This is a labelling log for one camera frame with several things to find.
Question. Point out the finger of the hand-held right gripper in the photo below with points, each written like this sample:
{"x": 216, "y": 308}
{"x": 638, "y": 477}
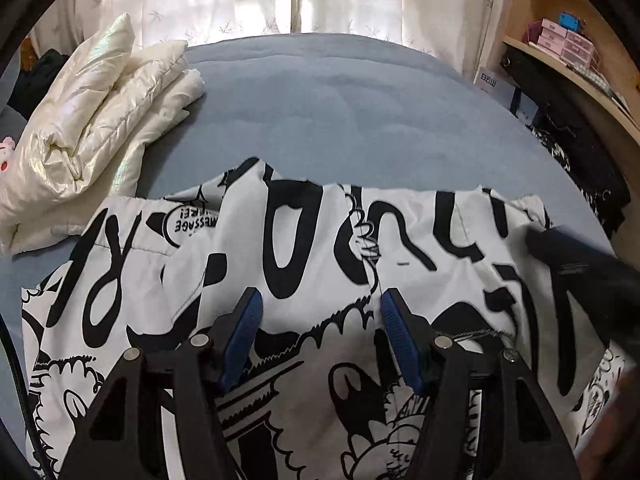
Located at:
{"x": 545, "y": 247}
{"x": 575, "y": 237}

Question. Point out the white cardboard box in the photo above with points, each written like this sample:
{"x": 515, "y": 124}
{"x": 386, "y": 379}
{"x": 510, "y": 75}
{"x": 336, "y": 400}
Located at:
{"x": 492, "y": 80}

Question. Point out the pink storage boxes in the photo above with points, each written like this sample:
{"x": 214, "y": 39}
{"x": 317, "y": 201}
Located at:
{"x": 560, "y": 42}

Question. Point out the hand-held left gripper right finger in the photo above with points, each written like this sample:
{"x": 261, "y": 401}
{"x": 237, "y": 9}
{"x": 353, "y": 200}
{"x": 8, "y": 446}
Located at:
{"x": 400, "y": 340}

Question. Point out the black clothing by shelf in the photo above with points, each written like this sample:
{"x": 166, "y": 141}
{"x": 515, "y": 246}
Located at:
{"x": 565, "y": 100}

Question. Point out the folded cream puffer jacket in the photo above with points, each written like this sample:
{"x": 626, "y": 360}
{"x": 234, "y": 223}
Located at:
{"x": 95, "y": 140}

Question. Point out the black and white printed jacket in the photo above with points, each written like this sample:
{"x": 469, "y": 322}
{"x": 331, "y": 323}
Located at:
{"x": 310, "y": 240}

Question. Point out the white floral curtain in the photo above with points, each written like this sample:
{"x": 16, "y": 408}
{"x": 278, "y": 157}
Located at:
{"x": 250, "y": 0}

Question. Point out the wooden shelf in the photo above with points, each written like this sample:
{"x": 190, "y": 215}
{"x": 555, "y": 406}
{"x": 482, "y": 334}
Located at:
{"x": 540, "y": 0}

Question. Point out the black cloth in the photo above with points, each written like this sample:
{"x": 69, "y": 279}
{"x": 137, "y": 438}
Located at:
{"x": 45, "y": 80}

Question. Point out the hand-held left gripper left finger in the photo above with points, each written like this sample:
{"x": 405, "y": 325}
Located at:
{"x": 242, "y": 340}

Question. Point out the pink and white plush toy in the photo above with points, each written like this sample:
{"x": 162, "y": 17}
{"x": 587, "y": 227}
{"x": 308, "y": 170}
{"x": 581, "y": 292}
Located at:
{"x": 6, "y": 155}

